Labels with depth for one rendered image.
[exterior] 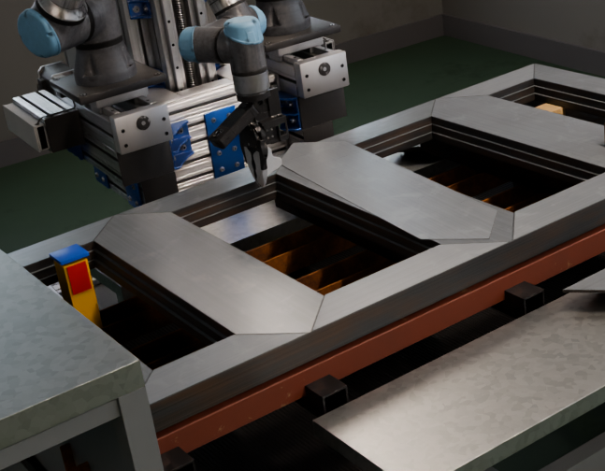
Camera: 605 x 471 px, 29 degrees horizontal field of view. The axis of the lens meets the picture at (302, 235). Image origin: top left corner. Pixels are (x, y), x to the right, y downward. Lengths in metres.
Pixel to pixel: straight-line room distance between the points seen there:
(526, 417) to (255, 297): 0.52
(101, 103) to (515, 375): 1.30
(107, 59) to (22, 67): 2.88
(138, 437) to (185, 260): 0.71
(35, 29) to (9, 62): 2.97
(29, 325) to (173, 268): 0.57
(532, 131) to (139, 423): 1.37
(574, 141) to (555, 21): 3.46
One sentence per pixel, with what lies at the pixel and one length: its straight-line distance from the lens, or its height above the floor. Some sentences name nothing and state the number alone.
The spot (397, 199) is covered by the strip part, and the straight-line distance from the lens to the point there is 2.37.
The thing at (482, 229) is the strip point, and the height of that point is 0.87.
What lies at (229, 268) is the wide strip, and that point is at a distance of 2.18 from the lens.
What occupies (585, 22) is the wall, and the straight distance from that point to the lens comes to 5.86.
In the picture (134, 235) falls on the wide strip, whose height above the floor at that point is 0.87.
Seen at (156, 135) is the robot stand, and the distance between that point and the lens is 2.78.
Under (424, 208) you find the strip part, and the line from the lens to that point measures 2.31.
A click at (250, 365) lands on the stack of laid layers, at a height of 0.85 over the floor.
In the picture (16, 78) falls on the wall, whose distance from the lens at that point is 5.71.
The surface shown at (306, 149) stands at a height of 0.87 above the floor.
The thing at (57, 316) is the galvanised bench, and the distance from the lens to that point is 1.71.
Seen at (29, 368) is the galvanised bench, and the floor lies 1.05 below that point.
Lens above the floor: 1.79
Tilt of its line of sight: 24 degrees down
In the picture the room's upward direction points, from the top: 8 degrees counter-clockwise
